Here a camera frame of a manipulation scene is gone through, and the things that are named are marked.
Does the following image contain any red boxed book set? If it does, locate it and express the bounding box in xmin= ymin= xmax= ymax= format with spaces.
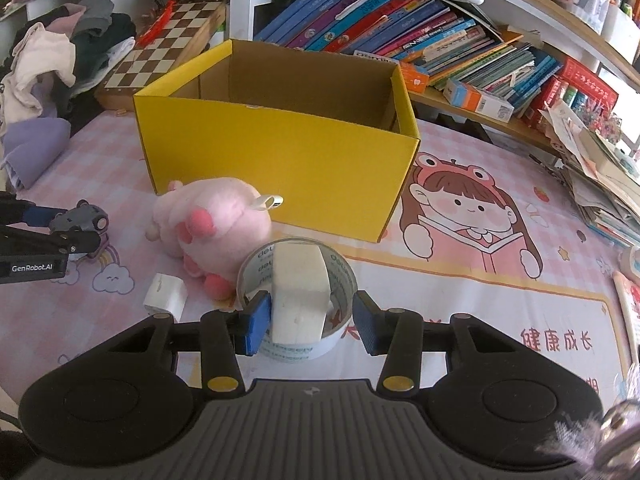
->
xmin=522 ymin=57 xmax=620 ymax=131

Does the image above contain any cream garment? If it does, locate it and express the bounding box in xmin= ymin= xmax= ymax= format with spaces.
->
xmin=0 ymin=22 xmax=77 ymax=126

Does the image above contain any white charger cube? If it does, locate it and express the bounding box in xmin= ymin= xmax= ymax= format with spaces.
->
xmin=143 ymin=273 xmax=188 ymax=322

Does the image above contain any row of colourful books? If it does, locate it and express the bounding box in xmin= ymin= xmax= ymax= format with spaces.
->
xmin=252 ymin=0 xmax=566 ymax=111

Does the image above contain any pale purple fluffy trim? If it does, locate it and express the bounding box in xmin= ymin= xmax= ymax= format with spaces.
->
xmin=535 ymin=400 xmax=640 ymax=480

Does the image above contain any pink plush toy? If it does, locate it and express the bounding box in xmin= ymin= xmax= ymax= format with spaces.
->
xmin=146 ymin=177 xmax=274 ymax=301

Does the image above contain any grey toy car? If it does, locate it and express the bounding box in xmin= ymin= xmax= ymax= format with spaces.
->
xmin=49 ymin=200 xmax=110 ymax=235

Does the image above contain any pink edged board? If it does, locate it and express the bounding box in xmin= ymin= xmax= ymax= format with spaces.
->
xmin=612 ymin=270 xmax=640 ymax=343

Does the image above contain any grey garment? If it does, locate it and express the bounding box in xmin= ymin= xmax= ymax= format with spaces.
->
xmin=69 ymin=0 xmax=117 ymax=37

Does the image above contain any wooden chess board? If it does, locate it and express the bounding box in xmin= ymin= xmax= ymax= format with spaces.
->
xmin=95 ymin=0 xmax=227 ymax=111

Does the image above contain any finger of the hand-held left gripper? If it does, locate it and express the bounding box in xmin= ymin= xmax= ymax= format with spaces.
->
xmin=0 ymin=227 xmax=103 ymax=259
xmin=0 ymin=194 xmax=69 ymax=229

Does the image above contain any pink cartoon desk mat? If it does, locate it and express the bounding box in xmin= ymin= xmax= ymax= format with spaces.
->
xmin=0 ymin=105 xmax=640 ymax=411

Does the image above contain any black garment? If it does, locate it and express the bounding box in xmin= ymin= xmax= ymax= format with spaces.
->
xmin=67 ymin=12 xmax=138 ymax=98

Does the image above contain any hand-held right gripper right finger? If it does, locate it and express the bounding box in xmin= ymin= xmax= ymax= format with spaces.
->
xmin=352 ymin=291 xmax=526 ymax=395

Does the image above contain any white foam block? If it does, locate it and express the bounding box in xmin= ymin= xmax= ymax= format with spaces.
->
xmin=270 ymin=241 xmax=334 ymax=342

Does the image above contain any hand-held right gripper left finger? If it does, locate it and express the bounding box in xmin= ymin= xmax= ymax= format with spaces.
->
xmin=100 ymin=291 xmax=274 ymax=395

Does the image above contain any small orange box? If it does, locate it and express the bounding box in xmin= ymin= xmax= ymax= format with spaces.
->
xmin=400 ymin=62 xmax=431 ymax=94

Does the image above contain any purple cloth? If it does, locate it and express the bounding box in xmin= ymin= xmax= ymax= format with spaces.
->
xmin=0 ymin=119 xmax=72 ymax=192

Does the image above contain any white stationery organizer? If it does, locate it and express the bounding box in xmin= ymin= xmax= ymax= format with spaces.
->
xmin=544 ymin=0 xmax=640 ymax=60

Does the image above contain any pile of loose papers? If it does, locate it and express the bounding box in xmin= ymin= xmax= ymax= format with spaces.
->
xmin=545 ymin=100 xmax=640 ymax=250

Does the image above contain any clear tape roll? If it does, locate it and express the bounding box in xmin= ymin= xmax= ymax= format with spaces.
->
xmin=236 ymin=236 xmax=358 ymax=361

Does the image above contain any white orange carton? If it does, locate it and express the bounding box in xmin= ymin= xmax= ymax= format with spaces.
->
xmin=444 ymin=78 xmax=516 ymax=123

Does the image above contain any yellow cardboard box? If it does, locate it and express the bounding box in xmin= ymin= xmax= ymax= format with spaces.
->
xmin=132 ymin=38 xmax=421 ymax=245

